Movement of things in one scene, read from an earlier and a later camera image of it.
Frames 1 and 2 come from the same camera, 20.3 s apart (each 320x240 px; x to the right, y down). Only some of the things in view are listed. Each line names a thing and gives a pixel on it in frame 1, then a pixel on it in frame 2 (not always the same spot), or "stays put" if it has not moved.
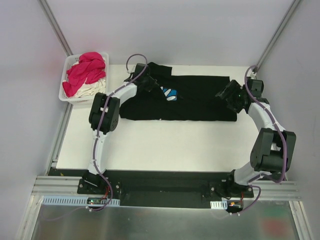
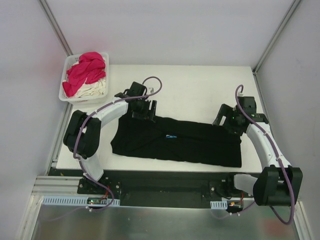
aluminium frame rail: [56, 185] stays put
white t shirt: [89, 89] stays put
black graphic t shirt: [176, 97] → [167, 139]
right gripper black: [225, 92] → [223, 116]
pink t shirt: [91, 67] stays put
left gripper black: [152, 81] → [144, 113]
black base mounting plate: [171, 188] stays put
